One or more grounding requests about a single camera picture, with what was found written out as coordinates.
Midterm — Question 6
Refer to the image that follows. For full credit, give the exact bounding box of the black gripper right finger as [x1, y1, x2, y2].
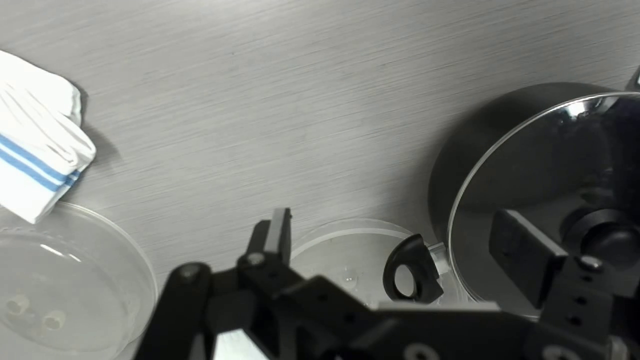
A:
[488, 209, 617, 331]

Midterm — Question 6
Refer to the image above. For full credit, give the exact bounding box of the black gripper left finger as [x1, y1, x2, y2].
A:
[245, 207, 297, 271]

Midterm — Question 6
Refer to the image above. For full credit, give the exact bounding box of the glass lid with black knob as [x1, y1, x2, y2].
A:
[446, 91, 640, 316]

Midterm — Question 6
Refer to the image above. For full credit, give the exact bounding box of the white towel with blue stripes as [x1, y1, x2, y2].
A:
[0, 49, 101, 226]

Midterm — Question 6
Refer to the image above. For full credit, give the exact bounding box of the large clear plastic cover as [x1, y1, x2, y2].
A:
[0, 200, 161, 360]

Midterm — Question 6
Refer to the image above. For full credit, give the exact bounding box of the clear glass round dish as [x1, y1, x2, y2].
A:
[287, 216, 463, 310]

